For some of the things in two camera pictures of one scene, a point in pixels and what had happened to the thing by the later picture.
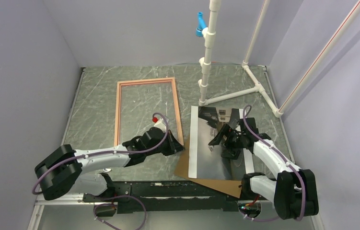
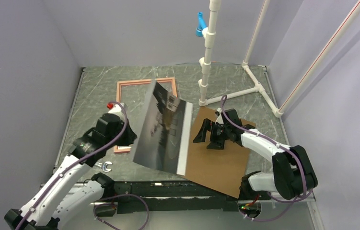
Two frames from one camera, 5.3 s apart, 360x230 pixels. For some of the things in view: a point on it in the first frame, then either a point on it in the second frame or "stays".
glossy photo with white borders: [206, 161] -> [163, 138]
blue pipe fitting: [201, 24] stays
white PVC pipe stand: [206, 63] stays
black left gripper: [174, 145] -> [130, 137]
